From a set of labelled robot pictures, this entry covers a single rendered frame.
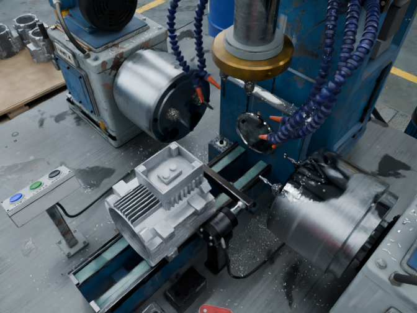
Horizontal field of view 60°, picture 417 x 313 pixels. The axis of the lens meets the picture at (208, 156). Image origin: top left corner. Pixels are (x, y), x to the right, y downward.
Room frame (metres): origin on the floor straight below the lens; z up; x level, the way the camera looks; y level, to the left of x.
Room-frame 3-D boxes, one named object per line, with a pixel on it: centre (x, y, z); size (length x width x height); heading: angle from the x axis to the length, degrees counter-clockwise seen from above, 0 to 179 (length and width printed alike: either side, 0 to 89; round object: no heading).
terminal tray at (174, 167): (0.51, 0.09, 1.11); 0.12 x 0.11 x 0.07; 135
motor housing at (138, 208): (0.48, 0.12, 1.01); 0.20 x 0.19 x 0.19; 135
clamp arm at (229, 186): (0.58, -0.01, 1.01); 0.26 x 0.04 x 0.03; 45
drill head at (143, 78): (0.92, 0.18, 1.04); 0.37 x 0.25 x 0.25; 45
